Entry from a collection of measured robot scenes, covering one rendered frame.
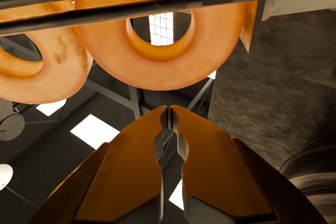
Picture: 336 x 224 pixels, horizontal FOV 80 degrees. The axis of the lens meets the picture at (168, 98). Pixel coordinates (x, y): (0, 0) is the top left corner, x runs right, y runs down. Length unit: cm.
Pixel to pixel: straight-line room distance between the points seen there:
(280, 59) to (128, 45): 32
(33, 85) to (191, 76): 18
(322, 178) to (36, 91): 50
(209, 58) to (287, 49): 24
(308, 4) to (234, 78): 38
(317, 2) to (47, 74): 27
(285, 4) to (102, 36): 16
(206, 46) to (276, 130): 48
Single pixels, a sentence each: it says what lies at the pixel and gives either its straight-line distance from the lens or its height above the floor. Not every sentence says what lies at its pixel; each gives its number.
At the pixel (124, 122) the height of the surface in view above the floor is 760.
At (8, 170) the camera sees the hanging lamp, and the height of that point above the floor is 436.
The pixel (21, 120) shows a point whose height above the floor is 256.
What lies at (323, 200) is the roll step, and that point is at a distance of 53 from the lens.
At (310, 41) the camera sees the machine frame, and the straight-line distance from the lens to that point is 43.
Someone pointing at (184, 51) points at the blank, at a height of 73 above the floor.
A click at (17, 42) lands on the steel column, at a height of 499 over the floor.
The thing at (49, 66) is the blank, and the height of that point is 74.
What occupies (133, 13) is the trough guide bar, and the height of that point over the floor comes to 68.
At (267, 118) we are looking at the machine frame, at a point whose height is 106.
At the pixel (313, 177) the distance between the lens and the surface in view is 51.
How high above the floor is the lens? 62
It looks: 45 degrees up
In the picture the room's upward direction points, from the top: 178 degrees clockwise
